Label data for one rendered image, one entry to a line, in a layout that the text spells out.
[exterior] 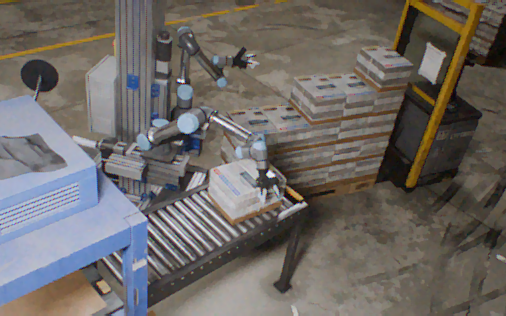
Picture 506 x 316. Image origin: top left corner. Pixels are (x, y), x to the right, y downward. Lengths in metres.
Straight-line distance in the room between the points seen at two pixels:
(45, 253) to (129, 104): 1.95
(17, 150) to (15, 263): 0.41
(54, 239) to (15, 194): 0.23
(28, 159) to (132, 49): 1.65
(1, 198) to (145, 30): 1.82
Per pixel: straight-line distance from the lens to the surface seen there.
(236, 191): 3.03
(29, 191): 1.93
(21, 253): 1.99
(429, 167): 5.14
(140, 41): 3.49
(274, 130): 3.99
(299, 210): 3.34
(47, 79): 2.59
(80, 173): 1.99
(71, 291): 2.81
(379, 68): 4.32
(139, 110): 3.71
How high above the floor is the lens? 2.95
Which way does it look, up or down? 36 degrees down
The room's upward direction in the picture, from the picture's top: 9 degrees clockwise
